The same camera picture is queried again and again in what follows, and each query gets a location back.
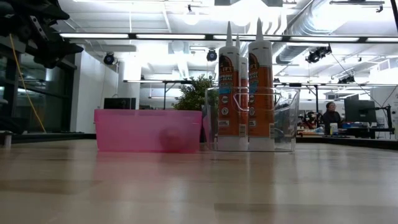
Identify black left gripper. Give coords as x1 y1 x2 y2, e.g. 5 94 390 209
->
18 15 85 68

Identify black overhead light bar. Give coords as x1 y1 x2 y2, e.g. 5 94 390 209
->
58 32 398 44

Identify small artificial green plant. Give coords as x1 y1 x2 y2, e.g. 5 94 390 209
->
172 73 220 112

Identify white pendant ceiling lamp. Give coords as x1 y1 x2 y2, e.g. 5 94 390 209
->
183 4 200 26

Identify orange white sealant cartridge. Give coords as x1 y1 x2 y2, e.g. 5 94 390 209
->
217 21 241 152
247 17 276 152
235 34 249 139

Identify cluttered background desk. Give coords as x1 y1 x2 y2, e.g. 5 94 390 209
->
297 126 396 140

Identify black background monitor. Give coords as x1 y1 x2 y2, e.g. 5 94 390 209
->
103 97 137 110

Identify clear plastic bin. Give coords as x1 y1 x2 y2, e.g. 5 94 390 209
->
203 86 301 152

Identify black desk monitor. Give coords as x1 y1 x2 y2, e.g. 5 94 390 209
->
343 98 377 124

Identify person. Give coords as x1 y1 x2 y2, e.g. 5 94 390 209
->
321 101 343 136

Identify silver ventilation duct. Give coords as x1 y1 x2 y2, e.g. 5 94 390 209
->
275 0 346 65

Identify thin yellow cable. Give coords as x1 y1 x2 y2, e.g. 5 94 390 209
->
8 33 47 134

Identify pink translucent plastic bin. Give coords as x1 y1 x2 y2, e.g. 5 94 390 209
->
94 108 203 154

